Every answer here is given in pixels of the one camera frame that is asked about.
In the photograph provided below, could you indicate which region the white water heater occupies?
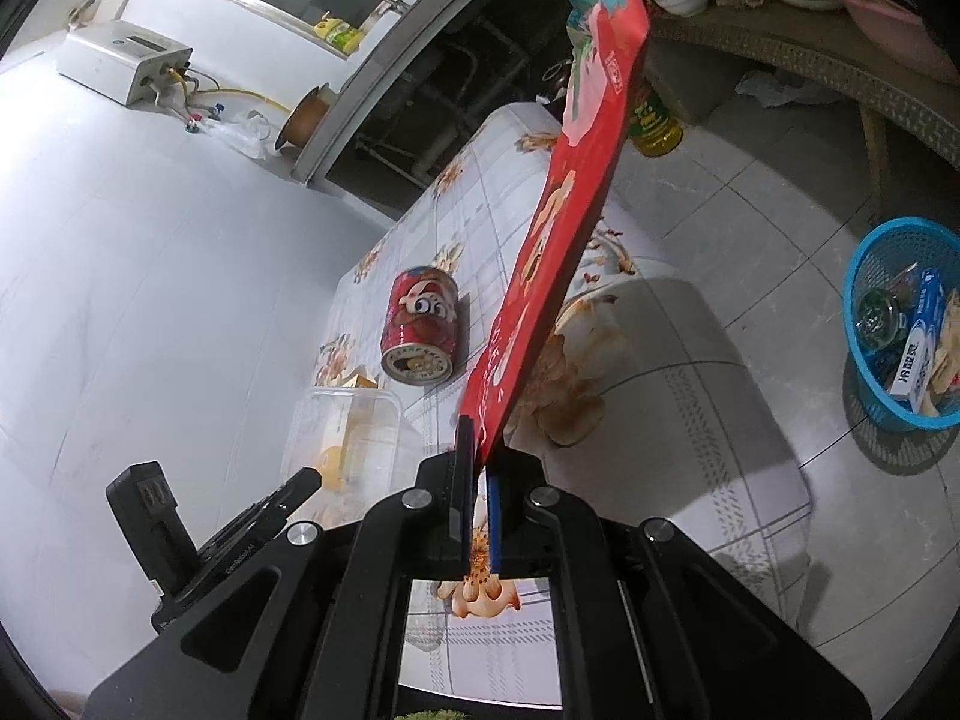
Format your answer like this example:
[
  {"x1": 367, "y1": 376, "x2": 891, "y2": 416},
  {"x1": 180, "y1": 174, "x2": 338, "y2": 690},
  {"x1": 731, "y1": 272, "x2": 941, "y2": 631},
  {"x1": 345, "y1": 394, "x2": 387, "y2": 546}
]
[{"x1": 57, "y1": 20, "x2": 194, "y2": 107}]

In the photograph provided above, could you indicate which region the red tin can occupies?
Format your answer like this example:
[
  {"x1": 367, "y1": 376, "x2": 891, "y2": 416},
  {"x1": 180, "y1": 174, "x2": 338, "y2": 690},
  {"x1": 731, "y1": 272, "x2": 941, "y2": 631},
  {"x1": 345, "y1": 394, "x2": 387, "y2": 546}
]
[{"x1": 381, "y1": 266, "x2": 459, "y2": 387}]

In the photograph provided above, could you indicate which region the cooking oil bottle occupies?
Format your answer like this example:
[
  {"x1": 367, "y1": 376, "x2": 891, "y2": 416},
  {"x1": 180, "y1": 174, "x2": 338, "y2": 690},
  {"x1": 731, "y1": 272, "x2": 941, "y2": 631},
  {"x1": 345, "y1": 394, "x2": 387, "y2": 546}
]
[{"x1": 628, "y1": 82, "x2": 683, "y2": 158}]

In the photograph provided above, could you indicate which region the floral tablecloth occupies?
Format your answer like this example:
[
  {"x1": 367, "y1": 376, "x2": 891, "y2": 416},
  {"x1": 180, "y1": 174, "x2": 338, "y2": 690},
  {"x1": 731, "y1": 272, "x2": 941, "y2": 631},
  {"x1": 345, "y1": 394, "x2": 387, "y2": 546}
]
[{"x1": 310, "y1": 99, "x2": 815, "y2": 710}]

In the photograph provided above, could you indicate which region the perforated metal shelf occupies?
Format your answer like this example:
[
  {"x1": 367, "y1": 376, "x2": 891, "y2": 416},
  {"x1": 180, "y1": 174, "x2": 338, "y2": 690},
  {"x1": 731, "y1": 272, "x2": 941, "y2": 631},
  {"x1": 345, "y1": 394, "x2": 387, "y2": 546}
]
[{"x1": 654, "y1": 4, "x2": 958, "y2": 220}]

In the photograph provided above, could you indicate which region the blue toothpaste box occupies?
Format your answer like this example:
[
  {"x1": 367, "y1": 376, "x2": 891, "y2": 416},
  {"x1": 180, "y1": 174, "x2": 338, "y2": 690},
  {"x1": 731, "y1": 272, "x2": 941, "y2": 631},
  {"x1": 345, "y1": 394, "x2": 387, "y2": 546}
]
[{"x1": 889, "y1": 268, "x2": 946, "y2": 413}]

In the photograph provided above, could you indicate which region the green plastic bottle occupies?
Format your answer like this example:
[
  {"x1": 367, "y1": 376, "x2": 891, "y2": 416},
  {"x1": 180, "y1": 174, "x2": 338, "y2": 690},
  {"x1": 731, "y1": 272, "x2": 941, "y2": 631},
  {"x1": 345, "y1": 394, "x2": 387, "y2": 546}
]
[{"x1": 854, "y1": 288, "x2": 911, "y2": 353}]

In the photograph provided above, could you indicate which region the red snack bag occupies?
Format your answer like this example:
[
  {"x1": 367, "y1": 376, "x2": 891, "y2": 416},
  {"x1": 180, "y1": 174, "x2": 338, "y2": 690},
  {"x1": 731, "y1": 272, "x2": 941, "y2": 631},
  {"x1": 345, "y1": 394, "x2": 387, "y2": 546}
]
[{"x1": 457, "y1": 0, "x2": 651, "y2": 466}]

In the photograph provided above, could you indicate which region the torn brown paper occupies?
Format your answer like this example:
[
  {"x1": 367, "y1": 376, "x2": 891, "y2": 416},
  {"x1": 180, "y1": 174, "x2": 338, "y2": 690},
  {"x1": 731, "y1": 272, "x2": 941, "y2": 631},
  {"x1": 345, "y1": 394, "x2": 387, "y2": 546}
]
[{"x1": 921, "y1": 301, "x2": 960, "y2": 418}]

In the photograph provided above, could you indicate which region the pink plastic basin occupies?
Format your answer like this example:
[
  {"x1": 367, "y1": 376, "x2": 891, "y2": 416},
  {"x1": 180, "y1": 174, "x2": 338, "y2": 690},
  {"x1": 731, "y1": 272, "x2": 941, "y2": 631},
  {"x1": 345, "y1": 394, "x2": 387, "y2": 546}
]
[{"x1": 841, "y1": 0, "x2": 958, "y2": 86}]

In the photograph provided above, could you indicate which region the brass pot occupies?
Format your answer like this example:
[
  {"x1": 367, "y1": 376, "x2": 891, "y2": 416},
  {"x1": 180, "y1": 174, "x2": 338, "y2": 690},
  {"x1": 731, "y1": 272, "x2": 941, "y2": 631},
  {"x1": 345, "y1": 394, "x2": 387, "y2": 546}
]
[{"x1": 275, "y1": 85, "x2": 335, "y2": 151}]

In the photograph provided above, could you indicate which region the yellow dish soap bottle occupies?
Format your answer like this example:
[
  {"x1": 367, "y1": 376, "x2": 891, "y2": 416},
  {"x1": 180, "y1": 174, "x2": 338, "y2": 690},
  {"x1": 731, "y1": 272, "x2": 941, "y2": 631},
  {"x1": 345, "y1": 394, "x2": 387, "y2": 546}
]
[{"x1": 313, "y1": 13, "x2": 366, "y2": 55}]

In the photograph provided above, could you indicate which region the blue plastic waste basket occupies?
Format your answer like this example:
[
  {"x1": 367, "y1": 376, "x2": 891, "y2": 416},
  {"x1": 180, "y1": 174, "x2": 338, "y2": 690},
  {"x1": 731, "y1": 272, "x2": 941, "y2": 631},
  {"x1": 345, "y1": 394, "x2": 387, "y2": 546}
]
[{"x1": 843, "y1": 216, "x2": 958, "y2": 433}]

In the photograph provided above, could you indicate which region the clear plastic container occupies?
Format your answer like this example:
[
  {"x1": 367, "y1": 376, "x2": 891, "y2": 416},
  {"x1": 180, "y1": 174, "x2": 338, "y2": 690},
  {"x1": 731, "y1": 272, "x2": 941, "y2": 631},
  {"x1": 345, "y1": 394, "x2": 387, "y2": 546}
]
[{"x1": 280, "y1": 388, "x2": 421, "y2": 528}]

